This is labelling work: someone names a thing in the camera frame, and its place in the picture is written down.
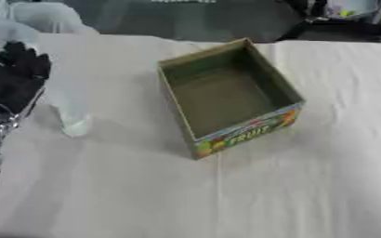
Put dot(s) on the black chair base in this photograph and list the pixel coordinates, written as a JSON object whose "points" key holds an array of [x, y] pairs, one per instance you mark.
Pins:
{"points": [[329, 23]]}

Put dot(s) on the open cardboard box green inside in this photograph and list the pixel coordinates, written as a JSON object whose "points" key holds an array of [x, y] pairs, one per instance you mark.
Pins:
{"points": [[229, 93]]}

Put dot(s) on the clear plastic bin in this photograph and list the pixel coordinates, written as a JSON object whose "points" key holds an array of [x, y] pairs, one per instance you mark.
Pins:
{"points": [[42, 17]]}

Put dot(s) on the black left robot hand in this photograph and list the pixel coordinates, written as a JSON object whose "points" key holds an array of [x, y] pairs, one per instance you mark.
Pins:
{"points": [[12, 79]]}

